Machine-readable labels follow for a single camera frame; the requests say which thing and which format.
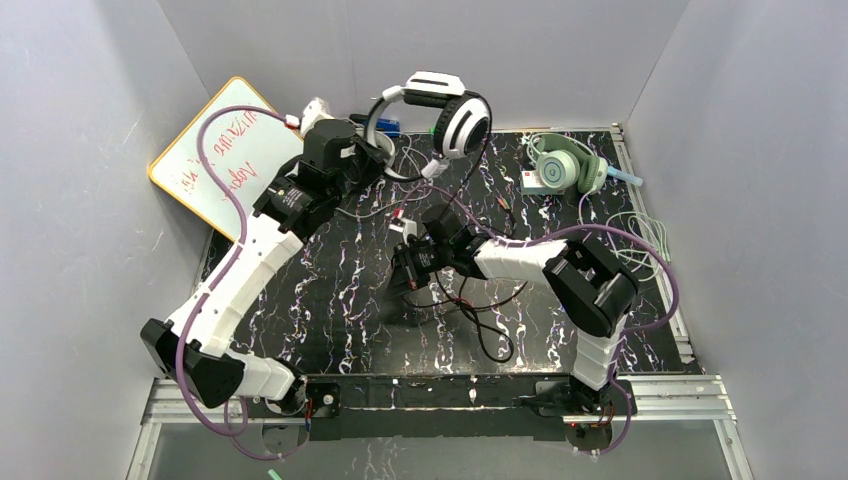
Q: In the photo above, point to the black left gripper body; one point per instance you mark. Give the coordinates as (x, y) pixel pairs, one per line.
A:
(369, 154)

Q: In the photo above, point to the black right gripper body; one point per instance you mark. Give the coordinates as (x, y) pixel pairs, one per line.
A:
(411, 263)

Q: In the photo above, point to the black and white headphones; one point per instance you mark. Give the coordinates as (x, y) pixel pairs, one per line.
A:
(458, 106)

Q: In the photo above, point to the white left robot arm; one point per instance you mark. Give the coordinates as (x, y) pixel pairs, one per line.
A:
(192, 345)

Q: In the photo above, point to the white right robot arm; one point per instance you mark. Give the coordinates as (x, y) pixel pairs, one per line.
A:
(594, 288)

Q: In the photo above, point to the mint green headphones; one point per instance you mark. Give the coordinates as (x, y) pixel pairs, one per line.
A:
(562, 162)

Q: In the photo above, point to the blue marker pen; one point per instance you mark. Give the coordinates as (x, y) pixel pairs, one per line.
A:
(390, 128)

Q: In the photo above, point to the yellow framed whiteboard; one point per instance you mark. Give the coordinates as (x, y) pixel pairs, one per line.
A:
(244, 148)

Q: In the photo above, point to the small white red box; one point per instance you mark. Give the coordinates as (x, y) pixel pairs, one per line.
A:
(530, 184)

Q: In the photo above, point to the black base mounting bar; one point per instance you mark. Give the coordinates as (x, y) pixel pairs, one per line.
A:
(433, 406)

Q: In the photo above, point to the light blue pen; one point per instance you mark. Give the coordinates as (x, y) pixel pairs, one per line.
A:
(624, 176)

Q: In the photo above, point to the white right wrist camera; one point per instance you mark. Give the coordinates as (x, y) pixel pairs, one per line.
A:
(405, 227)

